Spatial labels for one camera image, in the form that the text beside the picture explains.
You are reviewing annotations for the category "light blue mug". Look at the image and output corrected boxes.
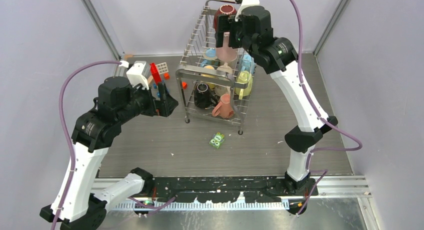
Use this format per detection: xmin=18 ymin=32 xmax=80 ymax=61
xmin=241 ymin=53 xmax=256 ymax=75

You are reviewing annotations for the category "red block tower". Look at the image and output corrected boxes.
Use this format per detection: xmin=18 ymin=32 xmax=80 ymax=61
xmin=150 ymin=62 xmax=162 ymax=85

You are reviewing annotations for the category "black mug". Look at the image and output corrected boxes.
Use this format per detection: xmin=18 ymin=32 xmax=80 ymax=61
xmin=194 ymin=82 xmax=217 ymax=109

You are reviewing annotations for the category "salmon pink mug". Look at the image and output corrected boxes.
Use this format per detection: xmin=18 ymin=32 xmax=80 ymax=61
xmin=211 ymin=93 xmax=234 ymax=119

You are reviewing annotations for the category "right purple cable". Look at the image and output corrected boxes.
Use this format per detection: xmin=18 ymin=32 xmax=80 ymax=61
xmin=240 ymin=0 xmax=364 ymax=216

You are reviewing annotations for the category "white grid block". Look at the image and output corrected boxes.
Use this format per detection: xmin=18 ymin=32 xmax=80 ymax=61
xmin=156 ymin=62 xmax=169 ymax=75

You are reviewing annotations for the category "purple cable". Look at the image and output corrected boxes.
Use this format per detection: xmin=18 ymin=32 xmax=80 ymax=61
xmin=49 ymin=59 xmax=130 ymax=230
xmin=240 ymin=0 xmax=364 ymax=216

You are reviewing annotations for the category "yellow mug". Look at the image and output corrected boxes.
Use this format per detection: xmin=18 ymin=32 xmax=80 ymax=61
xmin=234 ymin=70 xmax=253 ymax=100

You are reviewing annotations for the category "blue upside-down cup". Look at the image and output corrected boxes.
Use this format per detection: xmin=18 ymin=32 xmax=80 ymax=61
xmin=200 ymin=47 xmax=220 ymax=68

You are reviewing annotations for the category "light pink mug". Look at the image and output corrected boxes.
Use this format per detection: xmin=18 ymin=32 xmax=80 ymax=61
xmin=216 ymin=32 xmax=238 ymax=64

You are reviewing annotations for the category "wooden stick block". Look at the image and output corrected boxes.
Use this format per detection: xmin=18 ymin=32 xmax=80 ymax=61
xmin=147 ymin=75 xmax=155 ymax=87

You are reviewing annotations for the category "dark red mug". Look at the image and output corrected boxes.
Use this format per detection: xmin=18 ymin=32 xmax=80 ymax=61
xmin=213 ymin=4 xmax=237 ymax=31

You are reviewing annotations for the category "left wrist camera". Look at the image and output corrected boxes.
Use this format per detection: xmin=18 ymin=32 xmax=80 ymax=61
xmin=126 ymin=60 xmax=151 ymax=90

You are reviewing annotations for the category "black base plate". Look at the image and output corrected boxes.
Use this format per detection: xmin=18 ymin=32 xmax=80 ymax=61
xmin=134 ymin=176 xmax=318 ymax=204

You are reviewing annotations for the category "metal dish rack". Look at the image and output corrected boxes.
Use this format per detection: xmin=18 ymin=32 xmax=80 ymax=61
xmin=175 ymin=0 xmax=251 ymax=135

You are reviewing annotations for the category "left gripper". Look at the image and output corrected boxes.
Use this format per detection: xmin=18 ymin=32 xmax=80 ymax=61
xmin=117 ymin=79 xmax=178 ymax=124

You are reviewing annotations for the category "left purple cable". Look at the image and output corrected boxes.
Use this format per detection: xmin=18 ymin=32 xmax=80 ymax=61
xmin=49 ymin=59 xmax=130 ymax=230

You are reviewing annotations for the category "green owl toy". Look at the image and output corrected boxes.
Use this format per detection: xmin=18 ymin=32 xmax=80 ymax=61
xmin=209 ymin=132 xmax=225 ymax=149

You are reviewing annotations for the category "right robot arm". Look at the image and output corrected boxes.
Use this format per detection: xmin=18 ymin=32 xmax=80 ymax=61
xmin=214 ymin=5 xmax=338 ymax=195

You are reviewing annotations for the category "yellow cup lower tier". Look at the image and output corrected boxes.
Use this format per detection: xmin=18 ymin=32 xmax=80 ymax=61
xmin=201 ymin=65 xmax=217 ymax=90

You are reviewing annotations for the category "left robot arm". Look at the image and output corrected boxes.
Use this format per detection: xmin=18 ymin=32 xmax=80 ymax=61
xmin=39 ymin=76 xmax=178 ymax=230

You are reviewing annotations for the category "beige cup lower tier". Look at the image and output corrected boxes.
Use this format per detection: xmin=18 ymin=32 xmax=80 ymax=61
xmin=214 ymin=62 xmax=235 ymax=97

